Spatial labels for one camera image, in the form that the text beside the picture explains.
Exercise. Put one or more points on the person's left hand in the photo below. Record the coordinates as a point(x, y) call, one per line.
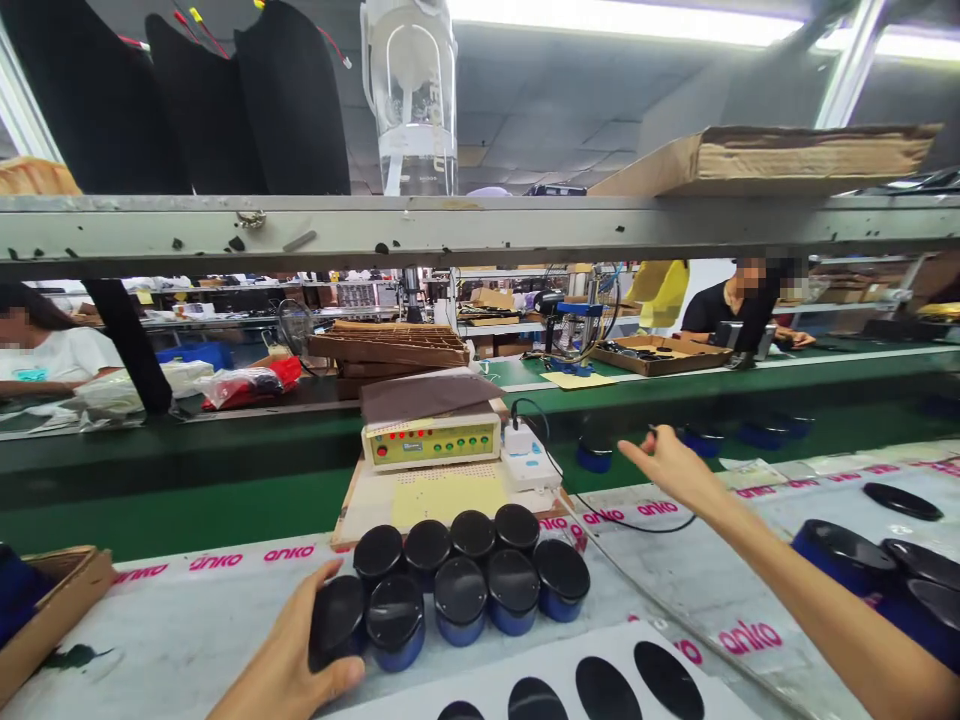
point(289, 660)

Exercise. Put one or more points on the person's right hand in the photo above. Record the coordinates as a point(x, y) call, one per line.
point(679, 469)

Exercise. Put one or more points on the blue speaker black oval cap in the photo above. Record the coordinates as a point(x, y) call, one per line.
point(761, 435)
point(934, 619)
point(796, 425)
point(337, 619)
point(594, 456)
point(926, 562)
point(703, 442)
point(844, 551)

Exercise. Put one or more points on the white printed paper slip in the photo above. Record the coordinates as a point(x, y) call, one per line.
point(752, 474)

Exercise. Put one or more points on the clear plastic sheet pink print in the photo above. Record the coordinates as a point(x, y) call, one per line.
point(187, 637)

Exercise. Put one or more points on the cardboard tray with black parts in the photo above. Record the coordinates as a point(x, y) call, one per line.
point(660, 356)

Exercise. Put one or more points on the yellow paper sheet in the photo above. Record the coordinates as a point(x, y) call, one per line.
point(577, 379)

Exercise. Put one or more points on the white power adapter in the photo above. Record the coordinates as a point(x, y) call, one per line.
point(529, 465)

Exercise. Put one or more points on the wooden board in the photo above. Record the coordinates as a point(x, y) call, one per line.
point(367, 510)

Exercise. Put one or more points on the blue press machine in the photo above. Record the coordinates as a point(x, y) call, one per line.
point(574, 330)

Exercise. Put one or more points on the yellow hanging garment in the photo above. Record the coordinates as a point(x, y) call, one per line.
point(660, 292)

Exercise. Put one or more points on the black oval sticker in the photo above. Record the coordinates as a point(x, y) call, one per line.
point(536, 701)
point(607, 690)
point(459, 712)
point(667, 679)

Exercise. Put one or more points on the cluster of blue cylinder speakers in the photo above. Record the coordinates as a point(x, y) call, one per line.
point(480, 577)

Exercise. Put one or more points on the green conveyor belt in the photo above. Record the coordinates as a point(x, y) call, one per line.
point(225, 457)

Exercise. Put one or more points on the white sticker backing sheet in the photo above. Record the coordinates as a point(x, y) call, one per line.
point(555, 652)

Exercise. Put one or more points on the yellow perforated sheet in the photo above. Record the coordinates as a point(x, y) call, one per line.
point(446, 499)

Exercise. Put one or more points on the loose black oval cap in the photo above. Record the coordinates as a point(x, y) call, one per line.
point(902, 501)

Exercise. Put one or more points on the open cardboard box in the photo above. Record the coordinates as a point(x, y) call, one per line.
point(52, 607)

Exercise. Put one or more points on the cream tester box with lights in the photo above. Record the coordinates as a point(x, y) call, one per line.
point(431, 442)

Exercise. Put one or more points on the brown sheet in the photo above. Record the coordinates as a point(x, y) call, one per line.
point(427, 397)

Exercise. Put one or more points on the red item in plastic bag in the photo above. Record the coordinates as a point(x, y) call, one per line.
point(259, 382)

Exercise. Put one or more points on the white plastic bag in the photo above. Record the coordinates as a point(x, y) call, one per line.
point(142, 386)

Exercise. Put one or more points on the stack of cardboard divider trays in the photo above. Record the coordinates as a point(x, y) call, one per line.
point(390, 352)

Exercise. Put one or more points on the grey metal overhead shelf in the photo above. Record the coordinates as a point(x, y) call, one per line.
point(480, 225)

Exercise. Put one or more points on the blue plastic bin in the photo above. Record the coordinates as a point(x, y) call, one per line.
point(196, 354)

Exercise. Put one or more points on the flat cardboard tray box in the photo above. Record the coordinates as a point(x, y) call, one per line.
point(787, 161)

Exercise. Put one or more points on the background workbench with clutter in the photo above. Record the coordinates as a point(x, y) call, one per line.
point(247, 296)

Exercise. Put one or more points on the clear plastic bottle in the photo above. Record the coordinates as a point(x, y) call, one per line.
point(411, 105)

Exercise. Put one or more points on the ceiling light strip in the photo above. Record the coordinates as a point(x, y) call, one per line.
point(622, 19)

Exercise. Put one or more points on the black foam sheets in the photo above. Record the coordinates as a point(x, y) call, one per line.
point(187, 105)

